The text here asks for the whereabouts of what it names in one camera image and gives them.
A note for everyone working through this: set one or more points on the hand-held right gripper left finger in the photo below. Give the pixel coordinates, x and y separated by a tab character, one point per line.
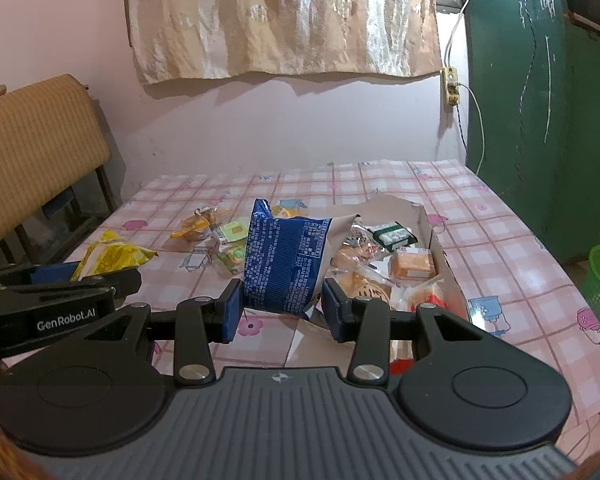
231	312

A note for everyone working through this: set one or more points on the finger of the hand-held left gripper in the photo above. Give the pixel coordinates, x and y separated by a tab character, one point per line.
50	275
125	282

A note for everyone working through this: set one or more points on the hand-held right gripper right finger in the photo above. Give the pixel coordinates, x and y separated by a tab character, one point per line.
334	312

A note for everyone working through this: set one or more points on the yellow crinkled snack packet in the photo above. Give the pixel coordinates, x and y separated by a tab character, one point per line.
112	257

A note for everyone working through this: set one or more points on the blue white snack packet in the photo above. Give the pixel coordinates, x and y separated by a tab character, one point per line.
285	260

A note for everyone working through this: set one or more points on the white brown-banded snack packet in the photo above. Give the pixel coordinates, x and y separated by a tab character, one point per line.
412	263

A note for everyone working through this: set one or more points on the paper-covered cardboard box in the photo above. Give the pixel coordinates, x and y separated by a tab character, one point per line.
450	280

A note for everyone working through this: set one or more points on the round biscuit packet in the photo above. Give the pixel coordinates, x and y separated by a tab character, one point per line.
362	291

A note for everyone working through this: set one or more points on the light green small packet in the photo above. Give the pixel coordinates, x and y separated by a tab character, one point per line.
230	231
230	259

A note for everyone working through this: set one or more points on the clear packet with brown cake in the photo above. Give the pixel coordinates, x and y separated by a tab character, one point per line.
357	245

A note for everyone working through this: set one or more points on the clear brown bread packet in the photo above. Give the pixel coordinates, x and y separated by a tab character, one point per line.
197	225

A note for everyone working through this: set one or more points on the dark green snack packet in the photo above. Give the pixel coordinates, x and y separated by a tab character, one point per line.
390	235

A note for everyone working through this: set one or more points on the wooden chair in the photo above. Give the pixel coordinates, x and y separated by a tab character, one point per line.
105	185

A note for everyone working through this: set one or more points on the yellow blue snack packet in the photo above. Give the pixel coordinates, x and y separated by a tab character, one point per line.
290	209

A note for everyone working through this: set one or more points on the woven tan chair cover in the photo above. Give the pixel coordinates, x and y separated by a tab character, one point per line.
35	150

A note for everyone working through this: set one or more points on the pink plaid tablecloth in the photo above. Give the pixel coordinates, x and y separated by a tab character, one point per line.
510	260

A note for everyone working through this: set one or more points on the green wooden door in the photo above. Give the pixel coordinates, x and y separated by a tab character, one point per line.
525	110

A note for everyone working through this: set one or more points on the beige patterned curtain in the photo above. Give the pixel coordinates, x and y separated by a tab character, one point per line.
280	15

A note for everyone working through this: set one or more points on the yellowed wall power outlet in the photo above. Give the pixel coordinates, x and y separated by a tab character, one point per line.
449	87

